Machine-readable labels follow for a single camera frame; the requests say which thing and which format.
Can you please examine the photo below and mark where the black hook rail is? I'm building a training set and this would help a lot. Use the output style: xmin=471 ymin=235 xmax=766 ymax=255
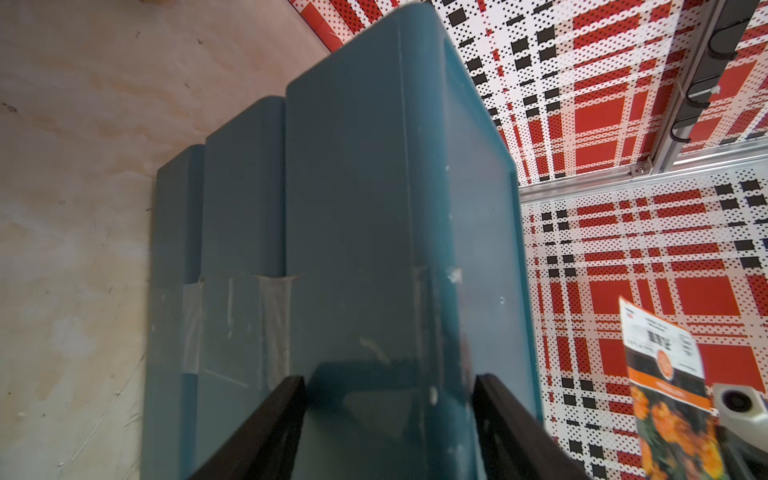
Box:
xmin=669 ymin=0 xmax=759 ymax=144

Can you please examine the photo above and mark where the teal drawer cabinet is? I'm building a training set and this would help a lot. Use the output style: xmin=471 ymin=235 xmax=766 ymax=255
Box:
xmin=140 ymin=2 xmax=541 ymax=479

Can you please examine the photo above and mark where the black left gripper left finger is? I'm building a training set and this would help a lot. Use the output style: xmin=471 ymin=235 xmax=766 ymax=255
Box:
xmin=191 ymin=376 xmax=308 ymax=480

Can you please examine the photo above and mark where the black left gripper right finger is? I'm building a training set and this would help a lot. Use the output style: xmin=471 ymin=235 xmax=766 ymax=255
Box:
xmin=472 ymin=374 xmax=588 ymax=479

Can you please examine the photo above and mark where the orange marigold seed bag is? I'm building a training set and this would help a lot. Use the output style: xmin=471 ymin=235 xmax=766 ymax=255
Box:
xmin=618 ymin=298 xmax=729 ymax=479

